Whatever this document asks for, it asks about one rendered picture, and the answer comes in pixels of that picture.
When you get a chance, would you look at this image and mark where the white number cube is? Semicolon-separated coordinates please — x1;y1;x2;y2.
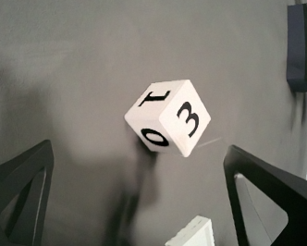
125;80;210;157

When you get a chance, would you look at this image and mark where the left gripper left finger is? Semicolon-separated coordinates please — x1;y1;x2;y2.
0;140;55;246

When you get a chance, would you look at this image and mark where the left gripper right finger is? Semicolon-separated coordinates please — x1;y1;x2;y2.
223;144;307;246

